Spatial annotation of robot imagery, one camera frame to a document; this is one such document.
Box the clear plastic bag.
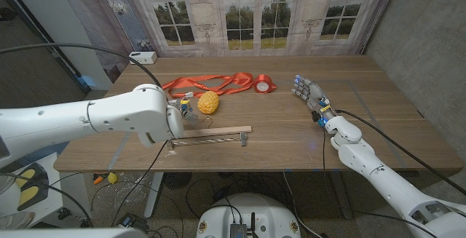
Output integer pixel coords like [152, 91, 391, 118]
[90, 172, 154, 210]

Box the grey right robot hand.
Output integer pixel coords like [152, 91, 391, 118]
[291, 74, 336, 122]

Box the black floor device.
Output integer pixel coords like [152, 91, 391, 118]
[119, 213, 149, 234]

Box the grey table leg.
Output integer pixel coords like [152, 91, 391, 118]
[329, 170, 354, 220]

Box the white power strip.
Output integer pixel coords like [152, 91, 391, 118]
[127, 51, 158, 66]

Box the white cabinet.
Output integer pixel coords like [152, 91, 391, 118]
[0, 152, 92, 228]

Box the black radio box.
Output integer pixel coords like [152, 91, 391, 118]
[229, 212, 256, 238]

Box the yellow toy pineapple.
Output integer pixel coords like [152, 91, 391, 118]
[197, 90, 221, 115]

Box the white table leg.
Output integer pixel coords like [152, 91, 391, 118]
[143, 172, 165, 219]

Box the round black floor fan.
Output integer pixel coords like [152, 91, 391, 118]
[162, 172, 193, 191]

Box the black yellow foot pedal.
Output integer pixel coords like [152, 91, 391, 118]
[14, 162, 50, 212]

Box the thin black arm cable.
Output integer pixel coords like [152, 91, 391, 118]
[321, 127, 328, 170]
[111, 139, 169, 227]

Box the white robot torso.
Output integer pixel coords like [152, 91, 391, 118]
[196, 193, 302, 238]

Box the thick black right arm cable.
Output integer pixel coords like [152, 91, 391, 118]
[334, 108, 466, 197]

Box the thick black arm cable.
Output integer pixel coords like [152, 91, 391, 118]
[334, 108, 466, 197]
[0, 42, 163, 88]

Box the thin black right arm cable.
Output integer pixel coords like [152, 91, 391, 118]
[321, 127, 328, 170]

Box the wooden clip hanger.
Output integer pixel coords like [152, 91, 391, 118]
[166, 116, 253, 151]

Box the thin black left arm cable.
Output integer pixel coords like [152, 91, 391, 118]
[111, 139, 169, 227]

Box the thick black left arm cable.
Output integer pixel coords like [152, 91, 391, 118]
[0, 42, 163, 88]

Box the red satin ribbon roll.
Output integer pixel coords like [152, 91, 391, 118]
[162, 71, 277, 99]

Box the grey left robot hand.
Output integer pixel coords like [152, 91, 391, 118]
[167, 98, 200, 123]

